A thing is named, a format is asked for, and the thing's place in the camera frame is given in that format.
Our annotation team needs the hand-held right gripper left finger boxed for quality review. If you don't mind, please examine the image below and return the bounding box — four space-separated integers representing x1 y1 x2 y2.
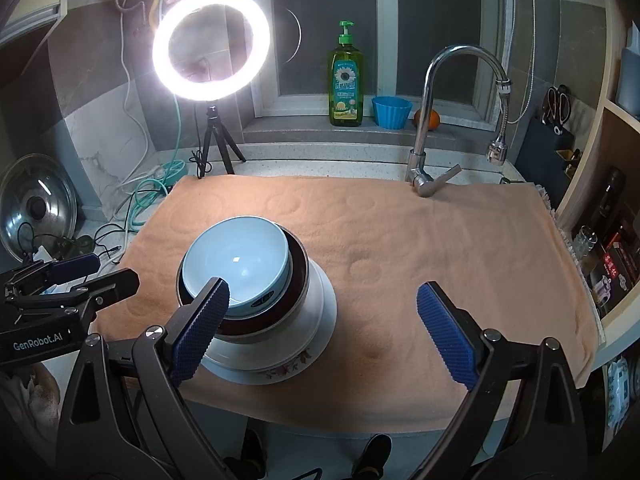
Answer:
56 276 236 480

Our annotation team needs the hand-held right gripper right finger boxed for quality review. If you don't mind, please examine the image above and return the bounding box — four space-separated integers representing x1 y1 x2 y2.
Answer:
412 281 588 480

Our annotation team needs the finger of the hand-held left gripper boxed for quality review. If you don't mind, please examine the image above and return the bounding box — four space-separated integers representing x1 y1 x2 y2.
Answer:
4 253 100 301
5 268 140 326

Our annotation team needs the red steel bowl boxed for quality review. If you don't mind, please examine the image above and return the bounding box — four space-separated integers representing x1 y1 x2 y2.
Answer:
176 227 307 343

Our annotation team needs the light blue ceramic bowl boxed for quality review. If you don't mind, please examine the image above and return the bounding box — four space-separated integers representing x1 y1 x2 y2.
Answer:
181 216 292 320

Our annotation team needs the large steel bowl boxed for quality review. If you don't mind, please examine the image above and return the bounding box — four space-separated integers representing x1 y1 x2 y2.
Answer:
176 230 323 357

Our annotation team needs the white plate grey leaf print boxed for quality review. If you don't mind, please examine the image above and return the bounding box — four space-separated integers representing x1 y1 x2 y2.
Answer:
202 272 337 372

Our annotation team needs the person's left forearm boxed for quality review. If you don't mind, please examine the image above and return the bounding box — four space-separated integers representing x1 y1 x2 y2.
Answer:
0 360 66 461

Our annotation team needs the glass pot lid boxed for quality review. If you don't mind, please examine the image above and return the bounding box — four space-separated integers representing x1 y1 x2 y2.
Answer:
0 154 78 263

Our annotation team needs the orange towel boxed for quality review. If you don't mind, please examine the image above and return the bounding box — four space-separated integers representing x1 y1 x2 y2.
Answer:
92 175 606 433

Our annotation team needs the person's left shoe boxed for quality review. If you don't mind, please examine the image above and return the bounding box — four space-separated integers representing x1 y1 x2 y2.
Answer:
222 430 266 480

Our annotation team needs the person's shoe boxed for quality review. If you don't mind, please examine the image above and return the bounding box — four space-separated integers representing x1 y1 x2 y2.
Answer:
352 434 393 480
222 430 266 480

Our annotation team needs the person's right shoe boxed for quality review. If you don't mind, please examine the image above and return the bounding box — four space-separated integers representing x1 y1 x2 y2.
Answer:
352 434 393 480

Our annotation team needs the clear glass cup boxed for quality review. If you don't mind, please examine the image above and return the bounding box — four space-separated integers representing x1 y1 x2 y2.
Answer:
570 226 598 263

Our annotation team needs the white plastic packet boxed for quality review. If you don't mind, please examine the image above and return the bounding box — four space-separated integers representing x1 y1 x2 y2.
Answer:
605 357 636 411

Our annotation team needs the red and black box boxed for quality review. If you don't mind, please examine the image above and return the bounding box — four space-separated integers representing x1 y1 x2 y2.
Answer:
590 240 640 306

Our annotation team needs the chrome faucet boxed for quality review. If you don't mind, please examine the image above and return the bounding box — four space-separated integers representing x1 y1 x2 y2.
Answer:
406 45 512 198

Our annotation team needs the dark knife block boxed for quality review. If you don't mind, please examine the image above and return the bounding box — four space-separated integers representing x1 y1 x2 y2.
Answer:
515 120 583 186

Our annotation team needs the yellow utensil holder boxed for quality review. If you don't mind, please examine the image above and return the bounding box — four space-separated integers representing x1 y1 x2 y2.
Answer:
556 149 581 178

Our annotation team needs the dark bottle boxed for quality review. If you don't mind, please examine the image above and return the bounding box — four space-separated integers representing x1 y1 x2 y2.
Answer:
590 166 627 241

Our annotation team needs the blue ribbed cup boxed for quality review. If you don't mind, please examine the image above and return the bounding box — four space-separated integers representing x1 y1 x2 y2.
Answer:
371 96 413 129

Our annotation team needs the wooden shelf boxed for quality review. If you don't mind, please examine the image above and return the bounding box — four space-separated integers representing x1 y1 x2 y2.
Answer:
555 0 640 321

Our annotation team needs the green dish soap bottle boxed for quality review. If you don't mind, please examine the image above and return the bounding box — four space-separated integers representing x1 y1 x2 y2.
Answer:
327 21 363 127

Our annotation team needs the window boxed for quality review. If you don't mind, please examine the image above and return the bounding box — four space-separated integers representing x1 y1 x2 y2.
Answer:
240 0 506 133

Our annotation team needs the grey box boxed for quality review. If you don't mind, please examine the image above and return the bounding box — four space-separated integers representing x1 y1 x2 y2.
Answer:
617 25 640 118

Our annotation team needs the black cable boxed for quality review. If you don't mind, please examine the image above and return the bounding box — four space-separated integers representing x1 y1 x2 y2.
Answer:
17 220 123 266

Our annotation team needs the green hose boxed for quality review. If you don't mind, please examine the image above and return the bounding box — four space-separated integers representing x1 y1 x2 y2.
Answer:
127 160 187 233

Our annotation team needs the ring light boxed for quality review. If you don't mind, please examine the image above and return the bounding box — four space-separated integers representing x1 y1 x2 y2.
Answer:
152 0 273 103

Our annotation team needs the metal shower hose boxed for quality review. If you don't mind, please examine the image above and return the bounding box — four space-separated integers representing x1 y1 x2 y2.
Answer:
505 0 538 123

